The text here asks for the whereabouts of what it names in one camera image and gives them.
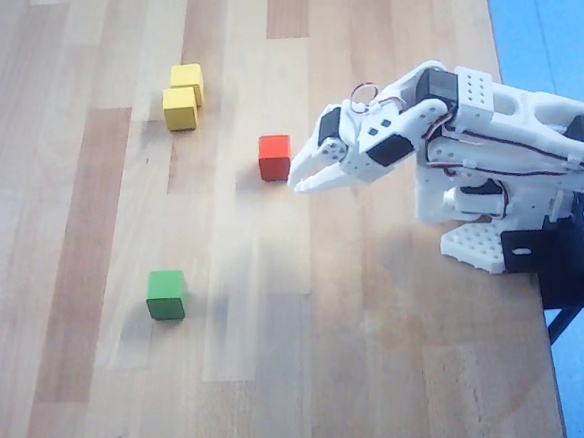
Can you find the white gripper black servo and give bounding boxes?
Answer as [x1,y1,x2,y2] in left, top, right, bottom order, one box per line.
[282,94,420,195]

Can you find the red cube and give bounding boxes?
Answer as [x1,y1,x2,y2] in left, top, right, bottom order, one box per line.
[256,133,294,184]

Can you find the green cube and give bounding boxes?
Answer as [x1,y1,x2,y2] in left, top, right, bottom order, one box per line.
[143,268,190,323]

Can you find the black metal strut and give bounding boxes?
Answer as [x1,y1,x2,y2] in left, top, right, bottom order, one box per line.
[545,303,584,348]

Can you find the black table clamp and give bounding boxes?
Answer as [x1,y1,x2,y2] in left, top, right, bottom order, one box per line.
[499,214,584,314]

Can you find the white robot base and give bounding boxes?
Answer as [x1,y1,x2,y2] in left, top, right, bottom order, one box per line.
[436,178,584,279]

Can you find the yellow cube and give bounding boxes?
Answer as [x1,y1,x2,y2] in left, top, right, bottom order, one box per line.
[161,85,201,134]
[168,62,207,109]

